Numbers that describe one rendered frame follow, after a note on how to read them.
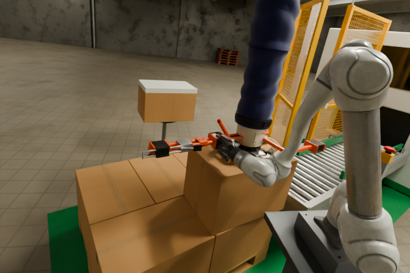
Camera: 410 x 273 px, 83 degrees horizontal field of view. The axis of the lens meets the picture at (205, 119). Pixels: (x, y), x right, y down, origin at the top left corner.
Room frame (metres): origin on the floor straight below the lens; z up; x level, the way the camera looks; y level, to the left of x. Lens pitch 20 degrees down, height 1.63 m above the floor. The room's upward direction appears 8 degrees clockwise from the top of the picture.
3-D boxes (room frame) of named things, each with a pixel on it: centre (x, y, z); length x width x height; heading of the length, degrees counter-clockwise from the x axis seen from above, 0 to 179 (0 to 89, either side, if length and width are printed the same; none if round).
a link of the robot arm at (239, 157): (1.01, -0.21, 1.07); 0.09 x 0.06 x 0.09; 127
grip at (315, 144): (1.30, -0.69, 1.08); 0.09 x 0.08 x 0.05; 35
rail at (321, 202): (2.04, -1.71, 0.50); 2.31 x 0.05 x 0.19; 127
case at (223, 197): (1.35, -0.28, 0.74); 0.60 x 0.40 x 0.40; 122
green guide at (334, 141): (2.73, -1.64, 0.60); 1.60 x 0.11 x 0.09; 127
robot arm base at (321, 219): (0.86, -0.72, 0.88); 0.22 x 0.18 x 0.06; 100
